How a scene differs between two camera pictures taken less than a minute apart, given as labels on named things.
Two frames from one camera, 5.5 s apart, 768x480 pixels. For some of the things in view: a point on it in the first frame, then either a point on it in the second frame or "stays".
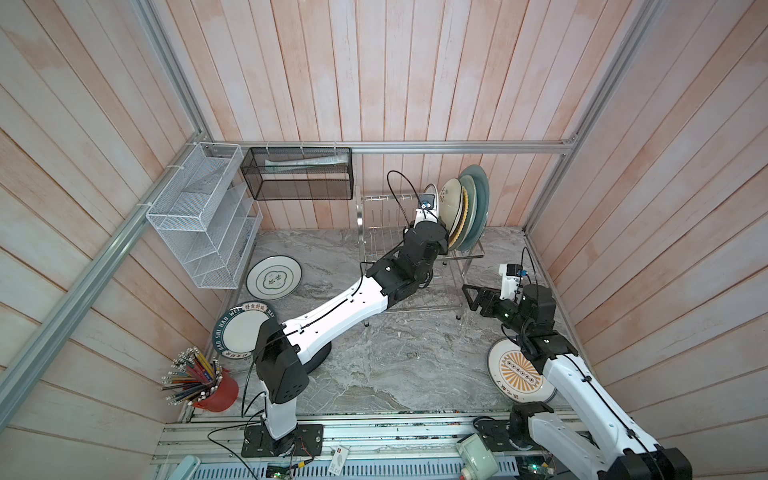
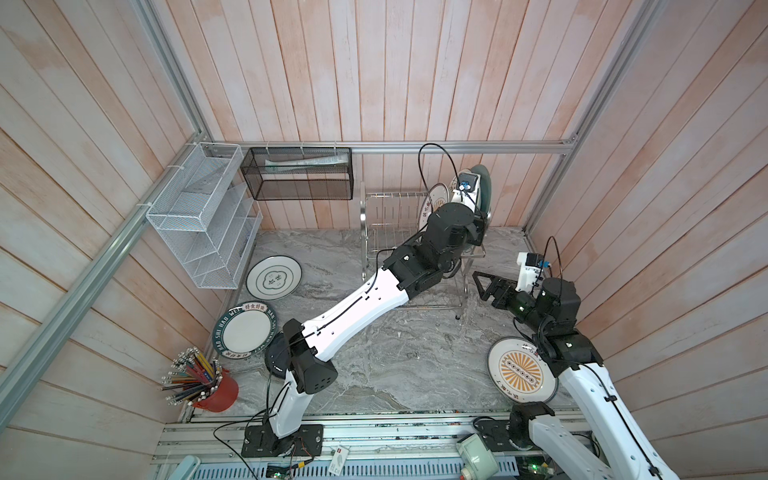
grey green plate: x=481 y=184 stays
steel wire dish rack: x=381 y=222 stays
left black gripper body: x=442 y=245 -> x=475 y=231
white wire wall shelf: x=208 y=215 stays
